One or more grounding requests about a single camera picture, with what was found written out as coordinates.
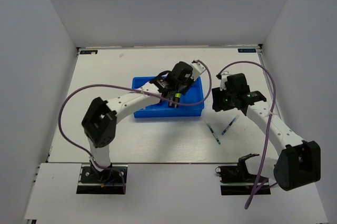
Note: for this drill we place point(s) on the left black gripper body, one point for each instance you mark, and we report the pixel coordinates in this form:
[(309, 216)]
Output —
[(182, 87)]

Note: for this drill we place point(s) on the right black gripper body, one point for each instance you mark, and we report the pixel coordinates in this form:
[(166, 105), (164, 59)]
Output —
[(224, 99)]

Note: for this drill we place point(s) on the purple cap black highlighter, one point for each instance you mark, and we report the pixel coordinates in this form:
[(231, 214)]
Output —
[(171, 100)]

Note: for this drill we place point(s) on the yellow cap black highlighter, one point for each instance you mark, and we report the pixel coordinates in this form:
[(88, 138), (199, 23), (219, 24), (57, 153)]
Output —
[(175, 100)]

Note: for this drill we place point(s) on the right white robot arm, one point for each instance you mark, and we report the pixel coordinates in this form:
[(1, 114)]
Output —
[(299, 161)]

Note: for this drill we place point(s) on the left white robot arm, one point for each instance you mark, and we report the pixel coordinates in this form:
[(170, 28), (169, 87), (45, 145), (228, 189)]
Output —
[(102, 116)]

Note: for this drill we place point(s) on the blue ink pen refill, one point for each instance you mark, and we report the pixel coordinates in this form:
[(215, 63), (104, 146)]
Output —
[(230, 124)]

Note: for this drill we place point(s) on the blue divided plastic tray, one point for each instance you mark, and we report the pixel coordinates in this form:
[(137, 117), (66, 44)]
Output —
[(162, 109)]

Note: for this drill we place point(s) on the green ink pen refill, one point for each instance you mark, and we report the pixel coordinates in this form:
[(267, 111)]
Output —
[(212, 132)]

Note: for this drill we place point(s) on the right table corner label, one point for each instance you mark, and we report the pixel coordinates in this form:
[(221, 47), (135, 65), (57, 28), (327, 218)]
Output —
[(246, 50)]

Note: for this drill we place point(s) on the table corner label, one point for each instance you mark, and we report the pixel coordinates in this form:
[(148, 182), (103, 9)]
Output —
[(88, 52), (246, 50)]

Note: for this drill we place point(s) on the left table corner label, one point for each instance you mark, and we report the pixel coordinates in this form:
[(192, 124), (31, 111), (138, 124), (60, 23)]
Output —
[(88, 52)]

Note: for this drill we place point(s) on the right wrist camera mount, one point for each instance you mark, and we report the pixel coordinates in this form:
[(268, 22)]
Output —
[(223, 79)]

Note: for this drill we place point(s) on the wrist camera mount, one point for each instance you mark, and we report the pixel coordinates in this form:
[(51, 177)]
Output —
[(198, 69), (223, 79)]

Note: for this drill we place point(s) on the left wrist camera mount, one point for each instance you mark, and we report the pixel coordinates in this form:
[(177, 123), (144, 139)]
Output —
[(198, 69)]

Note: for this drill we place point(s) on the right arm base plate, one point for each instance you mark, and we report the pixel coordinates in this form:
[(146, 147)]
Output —
[(233, 183)]

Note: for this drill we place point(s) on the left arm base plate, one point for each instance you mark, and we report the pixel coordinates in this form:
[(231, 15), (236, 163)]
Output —
[(108, 183)]

